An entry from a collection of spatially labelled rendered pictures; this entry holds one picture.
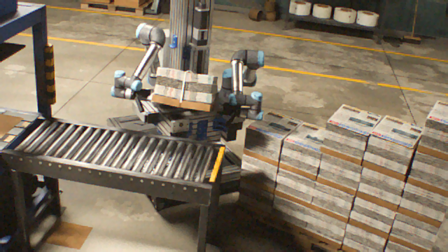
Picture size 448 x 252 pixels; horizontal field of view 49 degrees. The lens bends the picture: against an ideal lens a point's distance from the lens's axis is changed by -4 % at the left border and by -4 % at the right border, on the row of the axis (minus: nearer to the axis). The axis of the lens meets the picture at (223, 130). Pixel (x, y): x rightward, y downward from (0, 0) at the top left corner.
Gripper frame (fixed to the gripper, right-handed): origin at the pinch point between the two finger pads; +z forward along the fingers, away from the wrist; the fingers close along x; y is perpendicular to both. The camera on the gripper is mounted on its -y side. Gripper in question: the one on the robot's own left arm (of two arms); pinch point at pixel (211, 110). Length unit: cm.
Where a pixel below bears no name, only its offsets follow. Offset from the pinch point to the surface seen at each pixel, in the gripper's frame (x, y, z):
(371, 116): -6, 12, -108
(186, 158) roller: 28.8, -29.6, 7.7
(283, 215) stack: -25, -70, -61
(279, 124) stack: -29, -4, -48
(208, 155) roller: 21.9, -26.8, -4.9
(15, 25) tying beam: 50, 39, 122
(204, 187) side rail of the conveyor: 56, -40, -9
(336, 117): 5, 8, -83
